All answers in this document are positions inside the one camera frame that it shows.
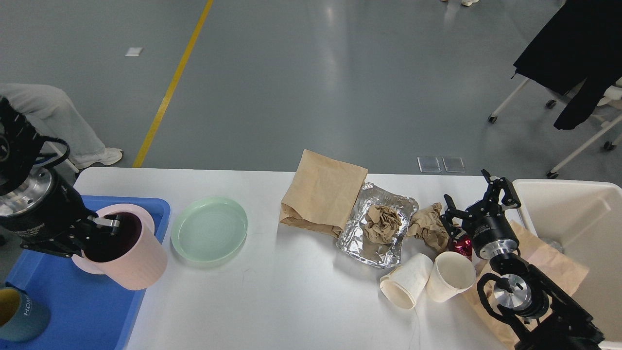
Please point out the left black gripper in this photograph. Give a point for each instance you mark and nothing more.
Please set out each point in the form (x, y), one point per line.
(49, 216)

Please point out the aluminium foil tray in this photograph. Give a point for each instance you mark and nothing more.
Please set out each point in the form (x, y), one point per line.
(352, 240)

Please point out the white plastic bin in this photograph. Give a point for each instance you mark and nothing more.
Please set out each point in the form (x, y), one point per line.
(585, 217)

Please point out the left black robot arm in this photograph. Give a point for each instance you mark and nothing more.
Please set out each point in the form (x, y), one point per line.
(21, 150)

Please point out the white sneaker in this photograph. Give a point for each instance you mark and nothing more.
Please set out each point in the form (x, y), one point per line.
(107, 157)

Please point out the crumpled brown paper in tray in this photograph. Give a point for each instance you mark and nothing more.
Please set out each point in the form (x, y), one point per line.
(382, 223)

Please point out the black jacket on chair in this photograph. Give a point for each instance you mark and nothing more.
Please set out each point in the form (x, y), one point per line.
(579, 46)

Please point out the brown paper bag right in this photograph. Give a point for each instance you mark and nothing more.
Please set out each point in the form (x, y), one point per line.
(561, 269)

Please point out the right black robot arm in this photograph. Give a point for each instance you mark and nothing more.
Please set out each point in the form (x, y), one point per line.
(516, 292)

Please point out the person in grey trousers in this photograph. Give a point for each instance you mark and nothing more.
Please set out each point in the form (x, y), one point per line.
(51, 111)

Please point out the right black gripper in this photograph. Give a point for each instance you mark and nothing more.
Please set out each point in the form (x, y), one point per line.
(485, 222)

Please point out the lying white paper cup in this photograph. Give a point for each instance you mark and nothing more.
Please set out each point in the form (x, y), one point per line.
(404, 285)

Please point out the brown paper bag centre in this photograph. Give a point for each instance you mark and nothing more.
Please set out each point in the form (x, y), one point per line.
(322, 194)

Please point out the brown paper bag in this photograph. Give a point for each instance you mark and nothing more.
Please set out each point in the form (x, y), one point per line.
(322, 194)
(561, 269)

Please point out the upright white paper cup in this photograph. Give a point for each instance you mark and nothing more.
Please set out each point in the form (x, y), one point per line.
(451, 275)

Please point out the crumpled brown paper ball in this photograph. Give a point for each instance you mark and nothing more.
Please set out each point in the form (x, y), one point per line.
(425, 224)

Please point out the white rolling chair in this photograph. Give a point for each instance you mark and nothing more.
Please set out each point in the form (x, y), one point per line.
(611, 99)

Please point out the light green plate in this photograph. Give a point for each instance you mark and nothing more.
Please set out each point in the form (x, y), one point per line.
(209, 230)

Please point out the blue yellow mug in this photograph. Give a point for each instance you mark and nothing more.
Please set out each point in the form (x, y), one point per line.
(22, 319)

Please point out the red foil wrapper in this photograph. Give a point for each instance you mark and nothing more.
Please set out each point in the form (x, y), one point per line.
(461, 245)

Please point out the pink mug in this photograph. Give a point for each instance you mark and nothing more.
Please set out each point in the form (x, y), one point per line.
(135, 259)

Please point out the pink plate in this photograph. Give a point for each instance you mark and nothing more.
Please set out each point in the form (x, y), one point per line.
(146, 223)

